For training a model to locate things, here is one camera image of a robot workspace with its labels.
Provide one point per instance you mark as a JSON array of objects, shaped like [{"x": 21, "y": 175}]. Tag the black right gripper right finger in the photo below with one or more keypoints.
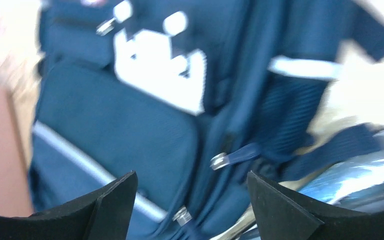
[{"x": 284, "y": 214}]

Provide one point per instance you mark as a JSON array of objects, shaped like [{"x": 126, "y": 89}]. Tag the navy blue student backpack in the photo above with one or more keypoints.
[{"x": 191, "y": 95}]

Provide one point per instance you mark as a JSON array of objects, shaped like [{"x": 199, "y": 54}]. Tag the pink translucent storage box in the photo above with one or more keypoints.
[{"x": 15, "y": 199}]

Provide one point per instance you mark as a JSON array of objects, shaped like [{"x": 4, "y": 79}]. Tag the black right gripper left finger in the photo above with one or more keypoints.
[{"x": 103, "y": 214}]

